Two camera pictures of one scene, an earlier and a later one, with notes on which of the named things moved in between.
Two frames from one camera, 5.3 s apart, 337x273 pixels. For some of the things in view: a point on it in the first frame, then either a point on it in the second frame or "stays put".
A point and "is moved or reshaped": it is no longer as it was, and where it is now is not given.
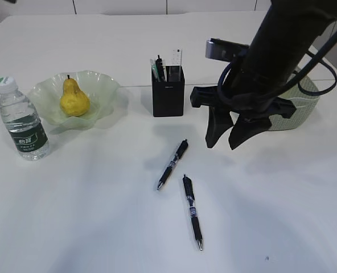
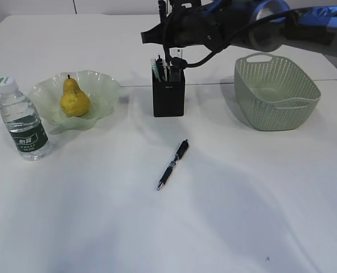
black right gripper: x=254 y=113 to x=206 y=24
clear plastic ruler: x=177 y=61 is moved or reshaped
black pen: x=160 y=77 stays put
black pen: x=190 y=194 to x=163 y=15
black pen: x=172 y=164 stays put
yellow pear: x=74 y=102 stays put
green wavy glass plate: x=46 y=95 stays put
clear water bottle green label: x=23 y=120 stays put
